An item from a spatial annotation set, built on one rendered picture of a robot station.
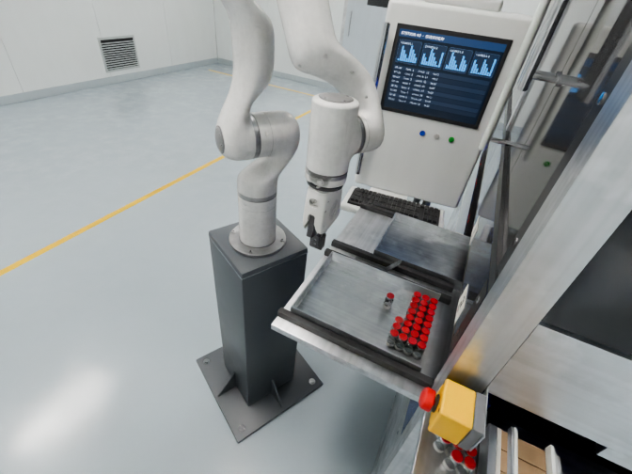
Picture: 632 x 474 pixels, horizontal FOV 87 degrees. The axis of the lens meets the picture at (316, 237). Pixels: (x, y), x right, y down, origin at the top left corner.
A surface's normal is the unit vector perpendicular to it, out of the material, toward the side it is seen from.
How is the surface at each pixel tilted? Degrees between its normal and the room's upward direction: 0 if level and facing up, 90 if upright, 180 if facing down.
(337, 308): 0
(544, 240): 90
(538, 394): 90
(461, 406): 0
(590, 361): 90
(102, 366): 0
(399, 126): 90
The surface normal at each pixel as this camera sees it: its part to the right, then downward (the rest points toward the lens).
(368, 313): 0.10, -0.78
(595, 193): -0.44, 0.51
